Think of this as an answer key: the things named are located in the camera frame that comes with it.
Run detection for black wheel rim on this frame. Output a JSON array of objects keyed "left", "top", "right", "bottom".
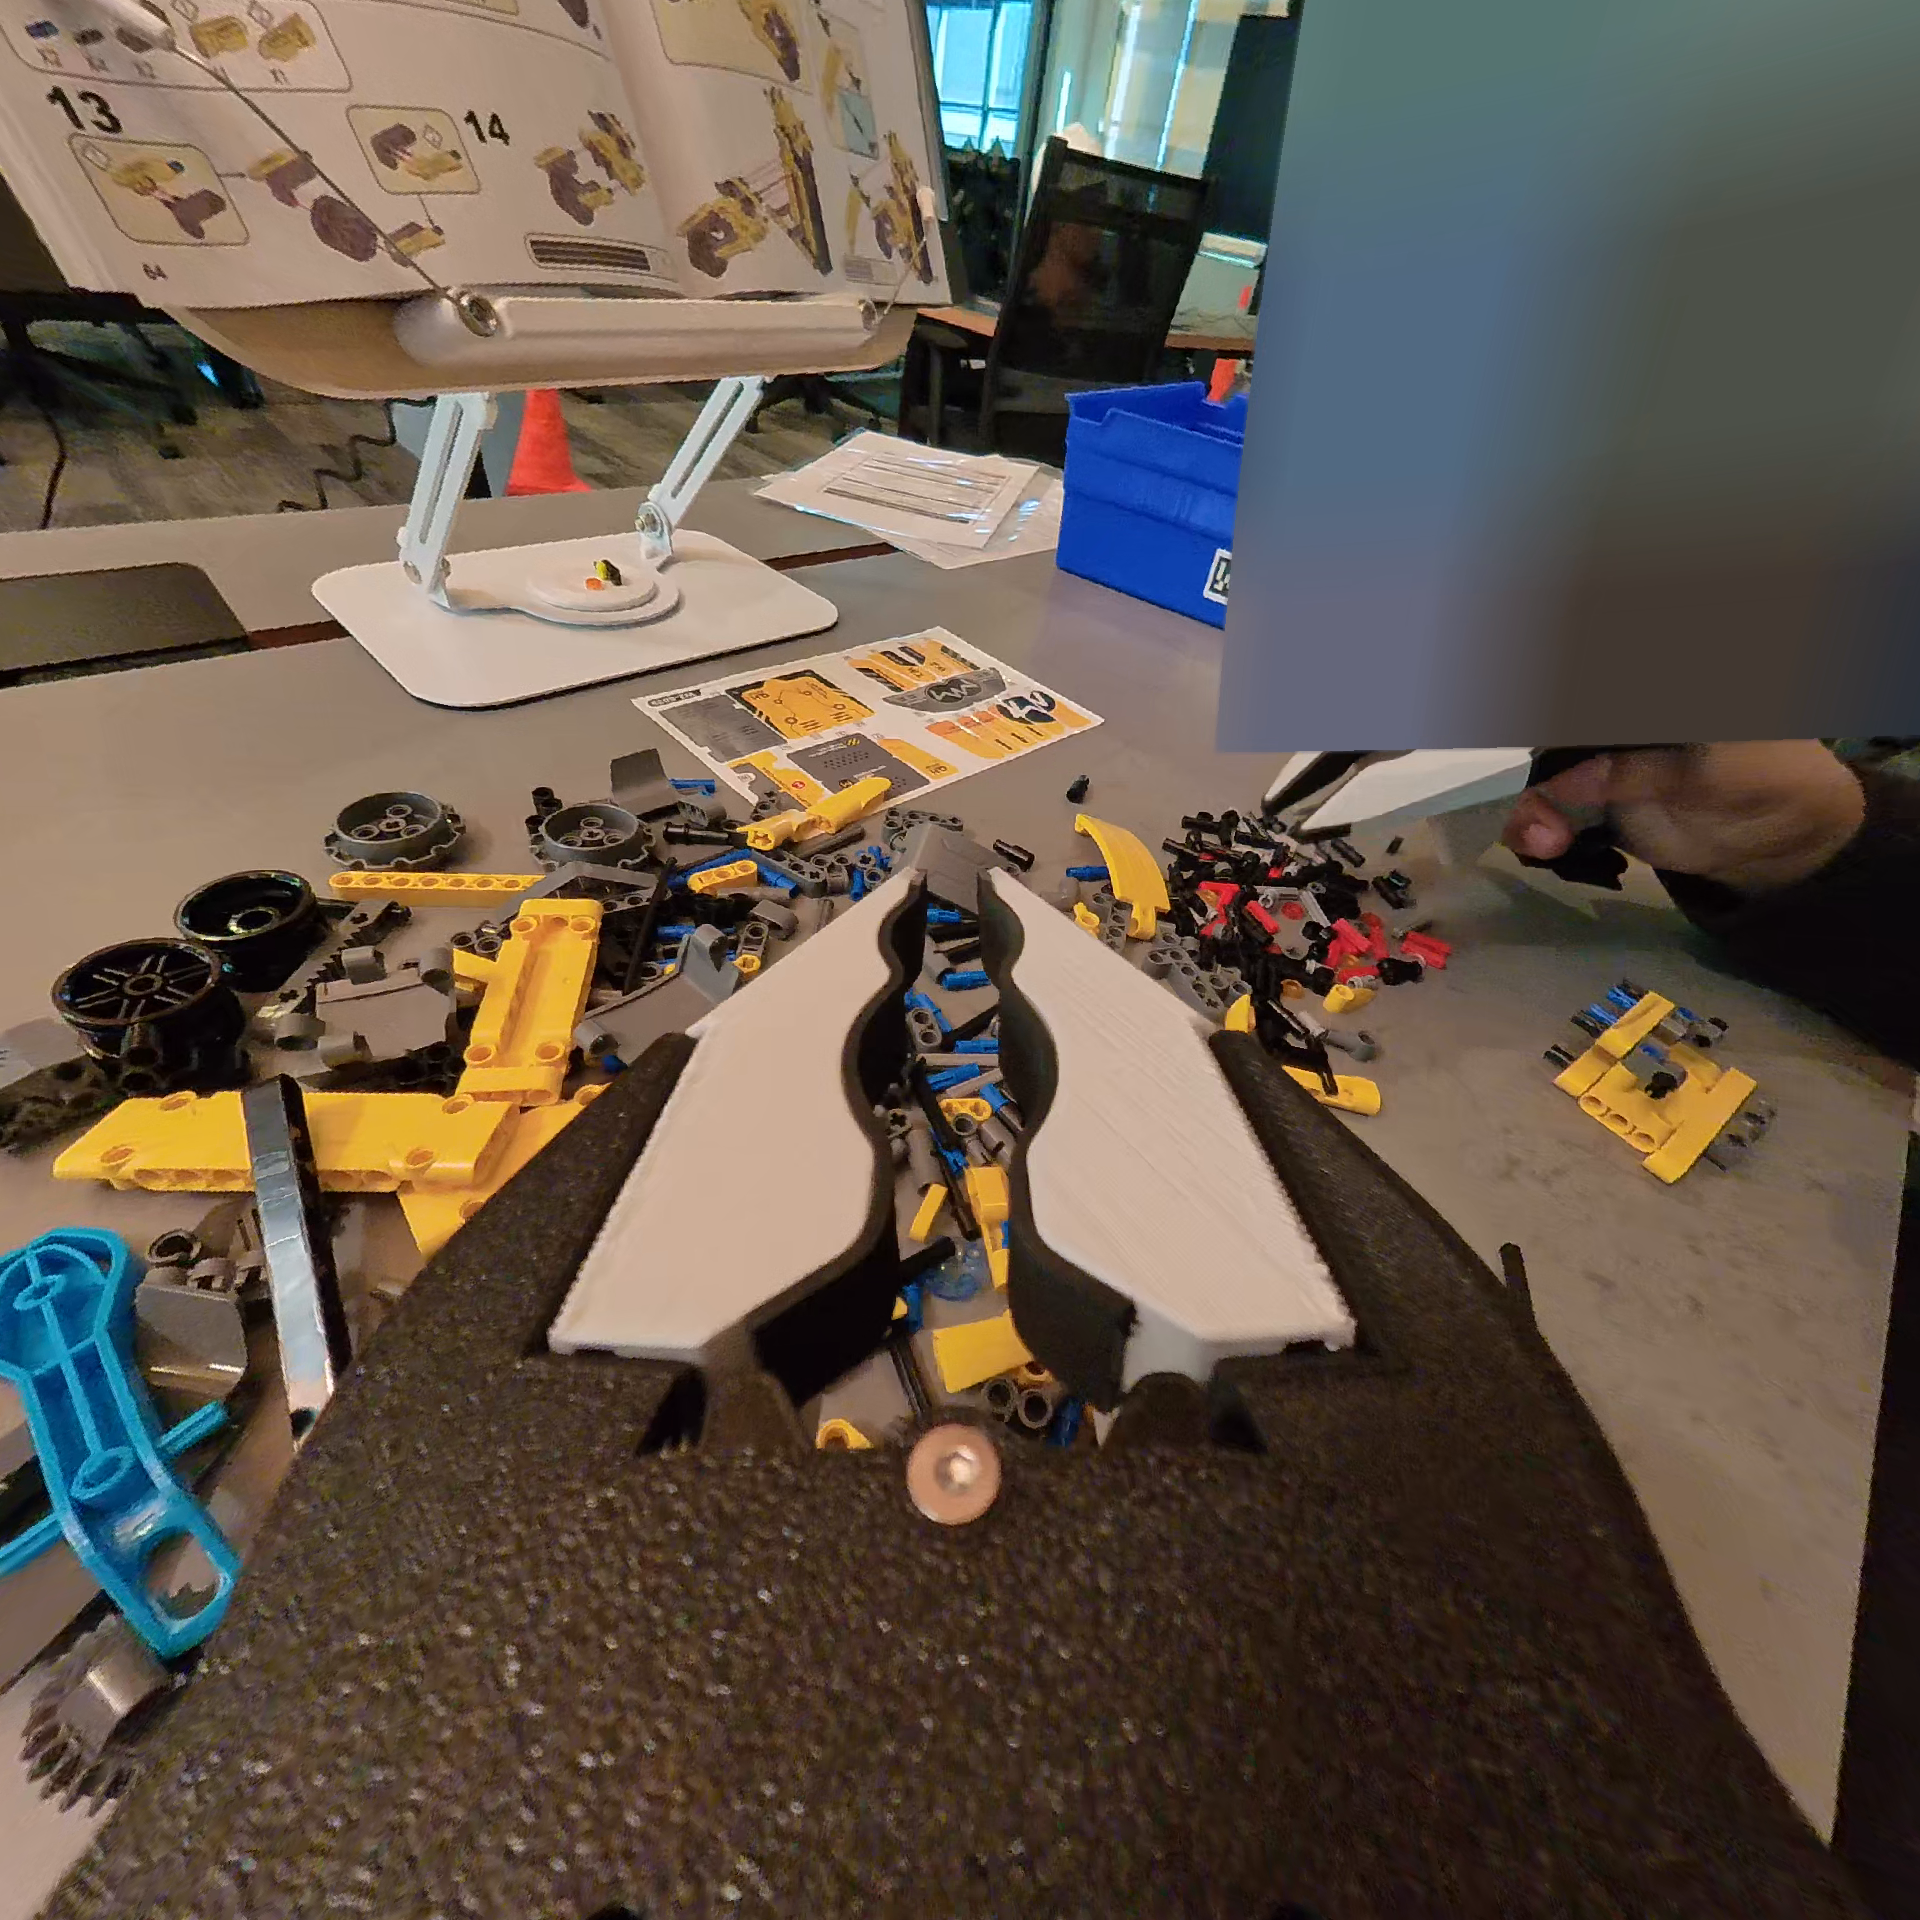
[
  {"left": 48, "top": 935, "right": 254, "bottom": 1070},
  {"left": 177, "top": 869, "right": 319, "bottom": 995}
]

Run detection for person's right forearm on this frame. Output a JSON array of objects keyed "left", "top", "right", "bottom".
[{"left": 1651, "top": 746, "right": 1920, "bottom": 1070}]

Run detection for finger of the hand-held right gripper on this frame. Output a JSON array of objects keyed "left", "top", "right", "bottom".
[
  {"left": 1301, "top": 746, "right": 1534, "bottom": 870},
  {"left": 1264, "top": 746, "right": 1418, "bottom": 821}
]

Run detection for orange traffic cone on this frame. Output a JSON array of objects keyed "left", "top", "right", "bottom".
[{"left": 504, "top": 388, "right": 591, "bottom": 495}]

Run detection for pile of toy building bricks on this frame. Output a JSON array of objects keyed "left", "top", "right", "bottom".
[{"left": 0, "top": 739, "right": 1464, "bottom": 1824}]

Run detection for white book stand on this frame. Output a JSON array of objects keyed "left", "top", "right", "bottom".
[{"left": 150, "top": 0, "right": 981, "bottom": 708}]

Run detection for paper sheets in clear sleeve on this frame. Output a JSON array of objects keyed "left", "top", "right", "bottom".
[{"left": 756, "top": 429, "right": 1070, "bottom": 572}]

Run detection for black flat device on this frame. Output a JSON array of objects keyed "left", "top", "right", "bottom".
[{"left": 0, "top": 560, "right": 254, "bottom": 679}]

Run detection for grey wheel hub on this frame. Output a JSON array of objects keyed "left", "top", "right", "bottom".
[
  {"left": 536, "top": 800, "right": 657, "bottom": 870},
  {"left": 331, "top": 792, "right": 462, "bottom": 870}
]

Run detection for blue plastic bin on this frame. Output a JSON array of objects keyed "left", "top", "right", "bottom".
[{"left": 1059, "top": 381, "right": 1255, "bottom": 634}]

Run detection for grey curved panel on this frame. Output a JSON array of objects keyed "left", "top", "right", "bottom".
[{"left": 897, "top": 827, "right": 1001, "bottom": 903}]

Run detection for teal curved frame part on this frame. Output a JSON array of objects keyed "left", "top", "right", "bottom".
[{"left": 0, "top": 1230, "right": 246, "bottom": 1662}]

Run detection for person's right hand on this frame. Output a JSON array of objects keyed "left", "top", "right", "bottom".
[{"left": 1503, "top": 739, "right": 1869, "bottom": 874}]

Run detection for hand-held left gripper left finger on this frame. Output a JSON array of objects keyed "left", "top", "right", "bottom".
[{"left": 553, "top": 870, "right": 926, "bottom": 1411}]

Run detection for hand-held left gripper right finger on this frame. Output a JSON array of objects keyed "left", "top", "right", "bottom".
[{"left": 974, "top": 870, "right": 1358, "bottom": 1412}]

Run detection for partly built yellow assembly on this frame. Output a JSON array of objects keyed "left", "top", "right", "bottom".
[{"left": 1551, "top": 979, "right": 1781, "bottom": 1190}]

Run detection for sticker sheet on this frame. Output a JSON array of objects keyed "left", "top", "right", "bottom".
[{"left": 631, "top": 624, "right": 1101, "bottom": 800}]

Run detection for instruction booklet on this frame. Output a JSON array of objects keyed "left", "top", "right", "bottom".
[{"left": 0, "top": 0, "right": 956, "bottom": 301}]

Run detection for yellow curved panel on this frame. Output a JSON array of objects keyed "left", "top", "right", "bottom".
[{"left": 1070, "top": 807, "right": 1174, "bottom": 943}]

